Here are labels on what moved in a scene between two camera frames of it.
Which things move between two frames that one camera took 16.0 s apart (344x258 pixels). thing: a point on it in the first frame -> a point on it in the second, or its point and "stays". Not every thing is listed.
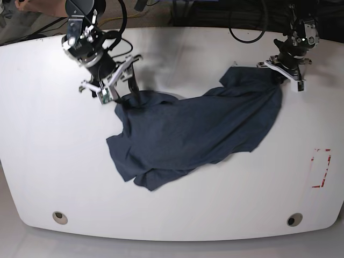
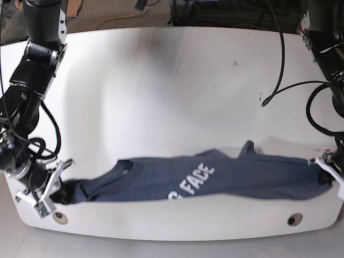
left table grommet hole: (59, 217) stays
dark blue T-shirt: (161, 136) -> (213, 174)
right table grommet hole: (294, 219) stays
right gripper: (305, 36) -> (338, 157)
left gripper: (86, 45) -> (16, 159)
